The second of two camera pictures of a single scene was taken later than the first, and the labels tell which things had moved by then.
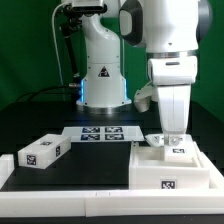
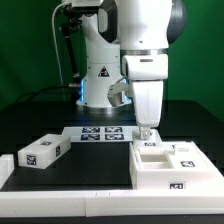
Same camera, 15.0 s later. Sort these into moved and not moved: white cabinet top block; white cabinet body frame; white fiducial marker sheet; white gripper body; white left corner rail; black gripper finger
Moved: black gripper finger; white cabinet body frame; white gripper body
Not moved: white cabinet top block; white fiducial marker sheet; white left corner rail
